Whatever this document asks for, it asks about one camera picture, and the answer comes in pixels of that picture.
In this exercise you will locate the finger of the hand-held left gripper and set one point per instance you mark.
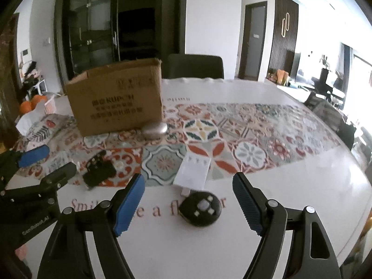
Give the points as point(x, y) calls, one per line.
point(33, 156)
point(61, 173)

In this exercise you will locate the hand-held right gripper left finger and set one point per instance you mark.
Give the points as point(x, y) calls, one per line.
point(129, 206)

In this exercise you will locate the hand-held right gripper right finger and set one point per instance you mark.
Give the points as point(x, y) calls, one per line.
point(247, 203)

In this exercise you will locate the black clip device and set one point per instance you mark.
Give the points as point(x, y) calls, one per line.
point(97, 171)

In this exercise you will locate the black round device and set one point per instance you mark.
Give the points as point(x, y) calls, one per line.
point(200, 209)

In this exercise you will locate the white rectangular plug adapter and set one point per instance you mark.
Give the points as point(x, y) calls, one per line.
point(193, 171)

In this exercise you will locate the silver oval case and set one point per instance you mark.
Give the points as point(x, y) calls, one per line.
point(154, 130)

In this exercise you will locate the brown cardboard box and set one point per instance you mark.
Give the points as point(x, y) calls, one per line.
point(116, 101)

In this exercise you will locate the person's left forearm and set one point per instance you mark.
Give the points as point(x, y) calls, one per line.
point(21, 252)

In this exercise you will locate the leaf print tissue pouch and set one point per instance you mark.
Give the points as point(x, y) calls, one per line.
point(46, 130)

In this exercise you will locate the orange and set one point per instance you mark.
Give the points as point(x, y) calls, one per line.
point(25, 108)
point(39, 100)

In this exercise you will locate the white patterned tablecloth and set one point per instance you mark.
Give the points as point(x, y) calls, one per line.
point(221, 247)

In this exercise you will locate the clear fruit bowl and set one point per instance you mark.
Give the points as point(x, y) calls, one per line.
point(51, 106)

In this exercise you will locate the white storage shelf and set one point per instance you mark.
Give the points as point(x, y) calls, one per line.
point(39, 88)

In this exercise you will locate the chair with draped cloth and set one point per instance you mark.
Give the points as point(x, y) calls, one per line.
point(328, 113)

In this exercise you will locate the orange paper bags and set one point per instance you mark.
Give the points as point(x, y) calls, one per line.
point(281, 77)

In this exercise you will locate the dark glass door cabinet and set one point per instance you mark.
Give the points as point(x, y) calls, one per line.
point(96, 29)

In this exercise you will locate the dark dining chair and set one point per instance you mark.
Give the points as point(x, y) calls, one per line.
point(194, 66)

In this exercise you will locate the dark framed interior door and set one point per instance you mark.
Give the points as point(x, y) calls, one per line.
point(255, 43)

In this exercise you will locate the white wall intercom panel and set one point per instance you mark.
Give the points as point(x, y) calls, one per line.
point(25, 52)

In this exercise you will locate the dark slatted wall panel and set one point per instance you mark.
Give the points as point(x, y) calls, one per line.
point(276, 52)

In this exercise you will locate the looped wall lamp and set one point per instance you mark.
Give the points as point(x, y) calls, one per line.
point(286, 25)

